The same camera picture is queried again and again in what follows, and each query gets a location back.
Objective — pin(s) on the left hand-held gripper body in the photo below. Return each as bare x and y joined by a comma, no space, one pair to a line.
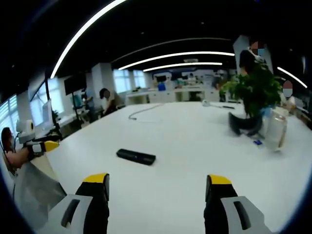
25,131

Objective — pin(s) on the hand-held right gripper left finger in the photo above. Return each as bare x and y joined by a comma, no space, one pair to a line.
80,209

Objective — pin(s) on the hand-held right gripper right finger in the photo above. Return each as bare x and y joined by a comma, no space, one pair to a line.
231,209

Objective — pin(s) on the black remote control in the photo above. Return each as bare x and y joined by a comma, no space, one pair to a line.
135,157

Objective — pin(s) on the white computer monitor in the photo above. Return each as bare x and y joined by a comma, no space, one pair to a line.
47,114

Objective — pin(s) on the small blue object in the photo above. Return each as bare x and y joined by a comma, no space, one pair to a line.
257,142

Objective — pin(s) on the black curved headset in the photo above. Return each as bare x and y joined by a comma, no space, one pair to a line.
245,124

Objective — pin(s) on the clear plastic bottle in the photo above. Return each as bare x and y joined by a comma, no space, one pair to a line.
276,130

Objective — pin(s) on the black pen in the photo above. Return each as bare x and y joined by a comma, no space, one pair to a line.
228,106

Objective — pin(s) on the small white device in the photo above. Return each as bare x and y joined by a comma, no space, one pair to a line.
206,103

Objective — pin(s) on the green potted plant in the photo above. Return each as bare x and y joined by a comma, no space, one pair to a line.
254,91

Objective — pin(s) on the white counter cabinets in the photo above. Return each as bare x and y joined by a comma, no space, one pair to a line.
173,95

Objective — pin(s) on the black wall monitor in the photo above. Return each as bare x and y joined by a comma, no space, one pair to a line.
75,83

